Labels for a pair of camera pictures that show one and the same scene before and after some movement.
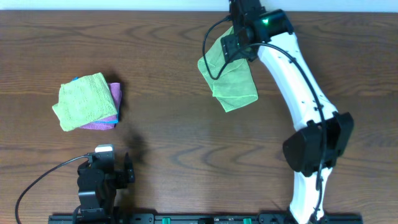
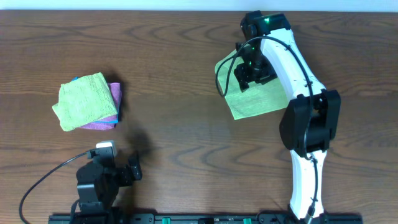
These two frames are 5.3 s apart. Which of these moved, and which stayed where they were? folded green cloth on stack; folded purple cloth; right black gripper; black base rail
Moved: right black gripper
Stayed: folded green cloth on stack; black base rail; folded purple cloth
